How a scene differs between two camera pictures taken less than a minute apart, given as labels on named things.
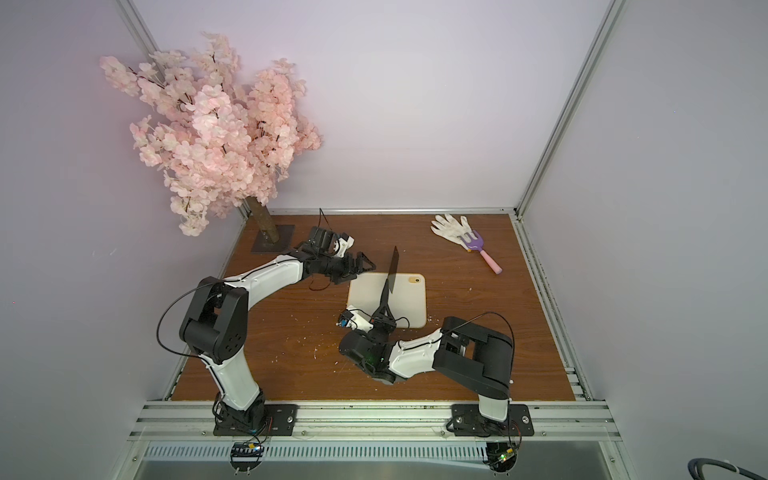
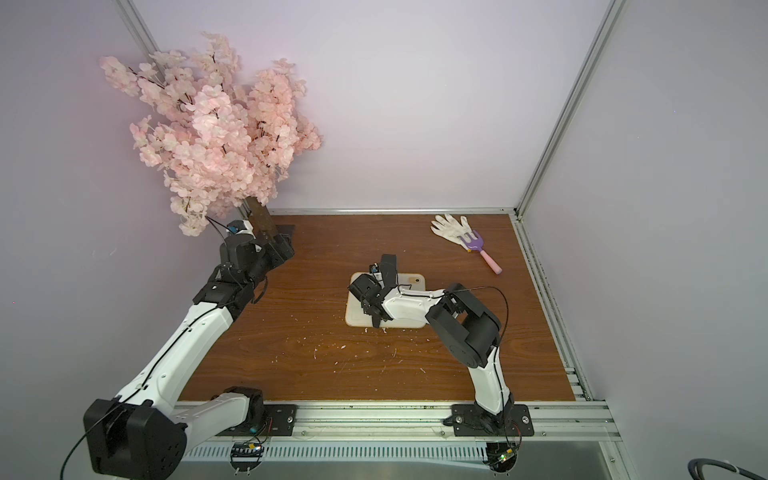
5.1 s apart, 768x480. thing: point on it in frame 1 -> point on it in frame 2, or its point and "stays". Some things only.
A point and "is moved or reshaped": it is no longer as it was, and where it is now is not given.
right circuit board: x=501 y=456 stays
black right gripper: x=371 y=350 -> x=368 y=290
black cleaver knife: x=390 y=282 is moved or reshaped
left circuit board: x=245 y=456 stays
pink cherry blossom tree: x=220 y=142 stays
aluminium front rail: x=375 y=421 stays
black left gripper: x=350 y=272 -> x=284 y=250
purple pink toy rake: x=477 y=244 stays
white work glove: x=451 y=229 stays
